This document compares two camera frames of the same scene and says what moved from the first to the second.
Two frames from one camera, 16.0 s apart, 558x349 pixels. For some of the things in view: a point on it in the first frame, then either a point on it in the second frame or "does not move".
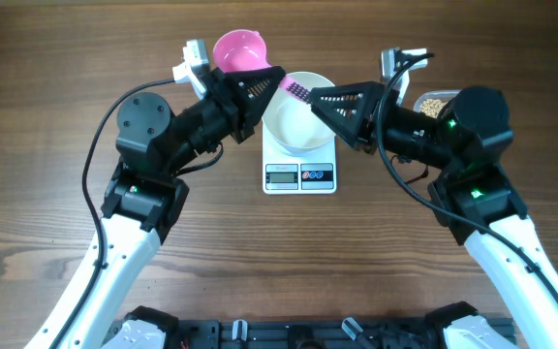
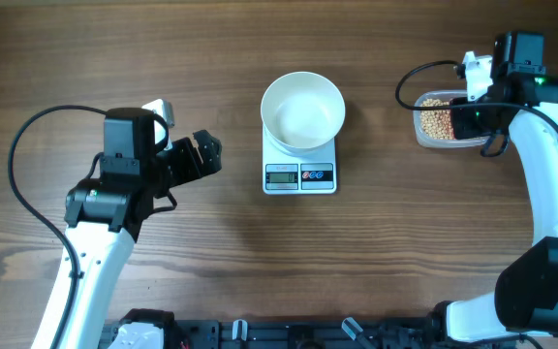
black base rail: x=309 y=333 does not move
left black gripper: x=247 y=116 to x=193 y=169
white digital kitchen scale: x=284 y=173 does not move
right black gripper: x=355 y=128 to x=463 y=125
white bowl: x=291 y=122 does not move
